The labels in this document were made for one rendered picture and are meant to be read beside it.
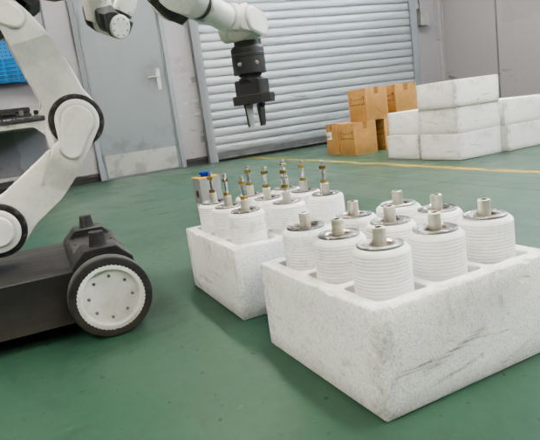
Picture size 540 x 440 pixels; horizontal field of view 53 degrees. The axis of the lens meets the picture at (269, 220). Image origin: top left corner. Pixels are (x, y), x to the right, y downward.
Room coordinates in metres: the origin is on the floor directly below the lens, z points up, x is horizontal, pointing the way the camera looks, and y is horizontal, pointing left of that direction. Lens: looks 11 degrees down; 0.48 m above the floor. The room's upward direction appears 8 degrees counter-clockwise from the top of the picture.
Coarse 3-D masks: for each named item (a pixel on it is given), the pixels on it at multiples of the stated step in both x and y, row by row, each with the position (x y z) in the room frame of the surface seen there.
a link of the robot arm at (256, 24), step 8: (240, 8) 1.40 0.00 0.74; (248, 8) 1.41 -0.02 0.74; (240, 16) 1.40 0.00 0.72; (248, 16) 1.40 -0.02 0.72; (256, 16) 1.44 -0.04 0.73; (264, 16) 1.48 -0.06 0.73; (232, 24) 1.40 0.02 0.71; (240, 24) 1.40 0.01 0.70; (248, 24) 1.41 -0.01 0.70; (256, 24) 1.44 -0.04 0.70; (264, 24) 1.48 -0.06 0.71; (248, 32) 1.43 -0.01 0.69; (256, 32) 1.44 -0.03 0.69; (264, 32) 1.47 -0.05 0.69
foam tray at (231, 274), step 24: (192, 240) 1.54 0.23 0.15; (216, 240) 1.36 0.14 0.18; (264, 240) 1.29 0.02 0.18; (192, 264) 1.58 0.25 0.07; (216, 264) 1.37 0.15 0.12; (240, 264) 1.24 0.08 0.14; (216, 288) 1.40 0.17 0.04; (240, 288) 1.24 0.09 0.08; (240, 312) 1.25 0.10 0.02; (264, 312) 1.26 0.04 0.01
